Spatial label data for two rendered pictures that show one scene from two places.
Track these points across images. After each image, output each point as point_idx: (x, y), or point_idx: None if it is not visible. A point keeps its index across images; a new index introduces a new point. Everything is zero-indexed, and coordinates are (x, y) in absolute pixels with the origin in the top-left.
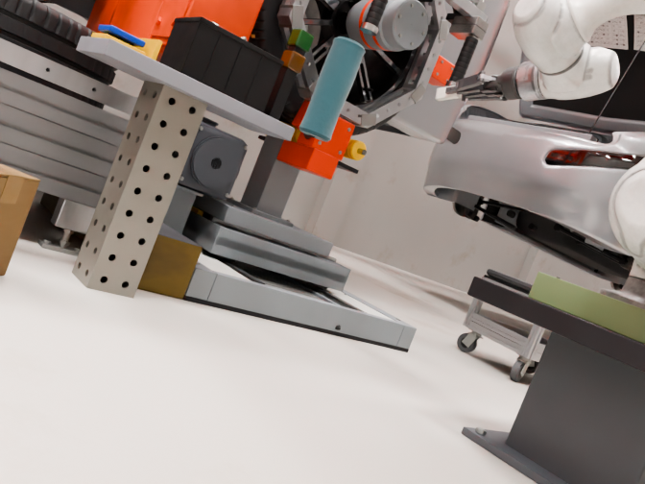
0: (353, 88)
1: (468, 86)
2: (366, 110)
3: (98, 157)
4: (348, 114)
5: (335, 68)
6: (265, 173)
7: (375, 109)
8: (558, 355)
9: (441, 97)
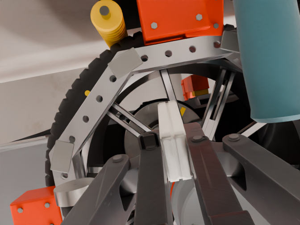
0: (106, 122)
1: (288, 176)
2: (127, 78)
3: None
4: (164, 47)
5: None
6: None
7: (122, 84)
8: None
9: (178, 109)
